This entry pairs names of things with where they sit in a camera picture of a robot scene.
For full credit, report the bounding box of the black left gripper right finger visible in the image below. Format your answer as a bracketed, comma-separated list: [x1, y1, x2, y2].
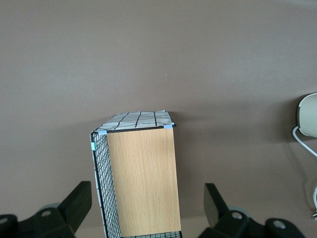
[198, 183, 306, 238]

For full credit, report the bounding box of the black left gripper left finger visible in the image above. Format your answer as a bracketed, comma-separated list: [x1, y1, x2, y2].
[0, 181, 93, 238]

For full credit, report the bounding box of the white two-slot toaster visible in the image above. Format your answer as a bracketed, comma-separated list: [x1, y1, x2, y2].
[297, 93, 317, 138]

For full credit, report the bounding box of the light wooden step shelf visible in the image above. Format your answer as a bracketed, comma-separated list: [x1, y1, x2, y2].
[106, 128, 182, 238]

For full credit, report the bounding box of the brown table mat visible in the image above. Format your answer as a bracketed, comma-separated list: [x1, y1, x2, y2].
[0, 0, 317, 238]

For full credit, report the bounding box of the white toaster power cable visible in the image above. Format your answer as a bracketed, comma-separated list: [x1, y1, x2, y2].
[292, 125, 317, 220]

